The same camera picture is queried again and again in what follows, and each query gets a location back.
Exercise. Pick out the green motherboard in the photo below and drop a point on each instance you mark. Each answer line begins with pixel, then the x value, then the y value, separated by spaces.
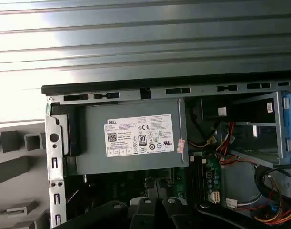
pixel 212 167

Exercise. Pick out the grey parts rack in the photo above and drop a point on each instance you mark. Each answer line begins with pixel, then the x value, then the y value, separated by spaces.
pixel 14 167

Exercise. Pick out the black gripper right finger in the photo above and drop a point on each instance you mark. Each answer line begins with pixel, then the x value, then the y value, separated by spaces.
pixel 173 214

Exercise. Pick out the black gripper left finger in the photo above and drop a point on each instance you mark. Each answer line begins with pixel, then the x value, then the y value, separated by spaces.
pixel 145 214

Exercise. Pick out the black open PC case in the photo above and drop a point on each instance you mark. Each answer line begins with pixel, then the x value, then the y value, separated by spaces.
pixel 100 88

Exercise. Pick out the grey metal drive cage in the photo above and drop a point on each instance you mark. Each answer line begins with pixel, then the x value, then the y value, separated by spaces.
pixel 279 124

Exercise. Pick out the grey power supply unit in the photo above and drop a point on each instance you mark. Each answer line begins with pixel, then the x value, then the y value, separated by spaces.
pixel 93 143

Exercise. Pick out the black RAM slot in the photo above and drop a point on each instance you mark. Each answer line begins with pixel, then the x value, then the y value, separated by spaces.
pixel 199 179
pixel 191 179
pixel 195 179
pixel 203 179

